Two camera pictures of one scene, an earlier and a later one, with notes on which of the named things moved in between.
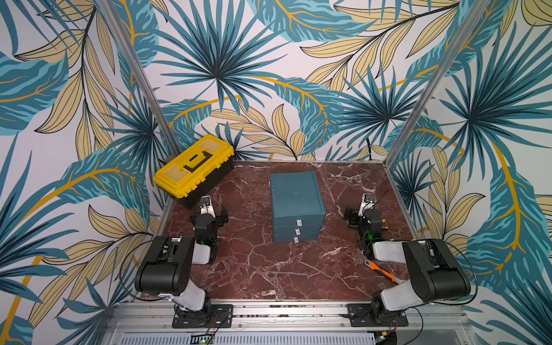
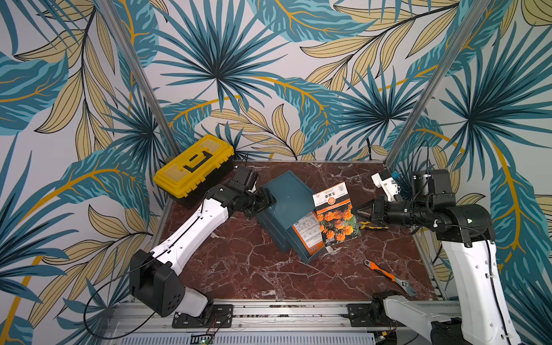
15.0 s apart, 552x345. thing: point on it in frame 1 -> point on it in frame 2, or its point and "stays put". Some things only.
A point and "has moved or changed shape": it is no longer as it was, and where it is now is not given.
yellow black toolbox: (197, 172) stays put
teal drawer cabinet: (298, 213) has moved or changed shape
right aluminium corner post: (470, 24) stays put
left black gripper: (222, 218) -> (268, 199)
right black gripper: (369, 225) -> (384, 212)
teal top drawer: (298, 220) -> (306, 256)
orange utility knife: (374, 267) stays put
